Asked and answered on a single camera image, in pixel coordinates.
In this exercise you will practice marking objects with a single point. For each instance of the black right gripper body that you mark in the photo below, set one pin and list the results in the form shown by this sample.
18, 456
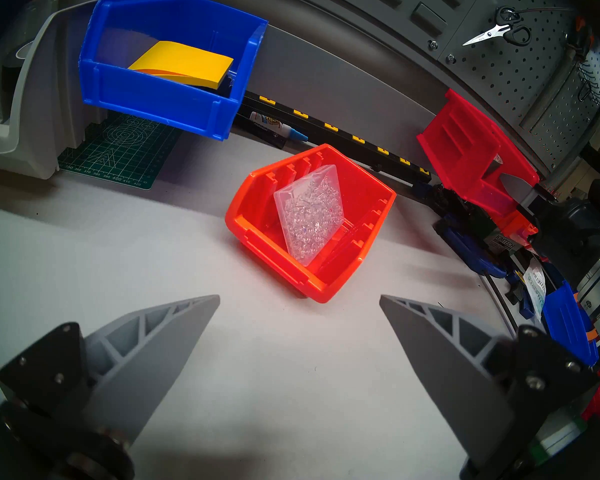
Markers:
570, 234

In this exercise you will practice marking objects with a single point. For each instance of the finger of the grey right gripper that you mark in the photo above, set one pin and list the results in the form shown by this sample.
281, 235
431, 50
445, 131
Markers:
517, 186

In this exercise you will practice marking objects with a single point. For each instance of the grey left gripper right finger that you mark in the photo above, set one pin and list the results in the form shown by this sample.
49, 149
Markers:
455, 374

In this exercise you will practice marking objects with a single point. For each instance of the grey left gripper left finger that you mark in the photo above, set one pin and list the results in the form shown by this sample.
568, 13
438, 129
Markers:
145, 364

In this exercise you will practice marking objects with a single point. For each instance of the red bin holding tape roll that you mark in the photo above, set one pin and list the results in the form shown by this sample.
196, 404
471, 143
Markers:
460, 144

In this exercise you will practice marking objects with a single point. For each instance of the orange-red bin holding screw bag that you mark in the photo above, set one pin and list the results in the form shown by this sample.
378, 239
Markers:
365, 204

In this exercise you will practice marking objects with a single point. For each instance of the clear bag of screws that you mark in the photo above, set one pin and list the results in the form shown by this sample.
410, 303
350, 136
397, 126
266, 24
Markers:
307, 219

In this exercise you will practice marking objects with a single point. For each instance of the Kimtech wipes box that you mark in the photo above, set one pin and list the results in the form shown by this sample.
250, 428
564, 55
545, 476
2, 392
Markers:
500, 243

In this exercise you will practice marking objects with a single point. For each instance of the plastic bag green print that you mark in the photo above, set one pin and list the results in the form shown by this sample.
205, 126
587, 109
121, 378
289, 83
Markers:
535, 289

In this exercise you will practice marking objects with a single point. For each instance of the black flat metal bar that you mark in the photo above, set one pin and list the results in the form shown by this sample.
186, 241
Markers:
500, 301

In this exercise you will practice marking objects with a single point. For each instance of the small blue plastic bin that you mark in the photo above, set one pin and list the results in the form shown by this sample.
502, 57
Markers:
565, 324

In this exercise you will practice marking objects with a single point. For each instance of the grey pegboard panel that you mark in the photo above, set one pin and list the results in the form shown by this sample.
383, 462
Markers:
510, 79

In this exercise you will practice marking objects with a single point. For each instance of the dark red plastic bin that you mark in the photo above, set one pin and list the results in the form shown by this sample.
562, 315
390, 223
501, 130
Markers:
597, 394

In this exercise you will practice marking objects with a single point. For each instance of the green cutting mat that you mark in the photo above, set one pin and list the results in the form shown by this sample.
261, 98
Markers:
120, 154

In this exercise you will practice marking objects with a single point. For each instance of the glue pen blue cap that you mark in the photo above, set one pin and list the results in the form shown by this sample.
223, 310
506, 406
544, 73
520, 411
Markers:
275, 124

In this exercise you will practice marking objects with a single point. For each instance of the large blue plastic bin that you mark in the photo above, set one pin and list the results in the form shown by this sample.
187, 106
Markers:
155, 104

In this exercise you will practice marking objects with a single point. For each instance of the grey plastic bin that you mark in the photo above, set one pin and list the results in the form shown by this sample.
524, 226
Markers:
45, 109

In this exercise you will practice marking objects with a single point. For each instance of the yellow sticky note pad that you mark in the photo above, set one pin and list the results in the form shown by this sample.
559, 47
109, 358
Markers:
185, 64

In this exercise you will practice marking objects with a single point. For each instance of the black rail yellow marks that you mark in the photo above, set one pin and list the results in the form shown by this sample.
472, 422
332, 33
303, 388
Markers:
340, 134

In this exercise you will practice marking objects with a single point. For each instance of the grey louvred wall panel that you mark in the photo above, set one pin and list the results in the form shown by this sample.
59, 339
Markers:
380, 4

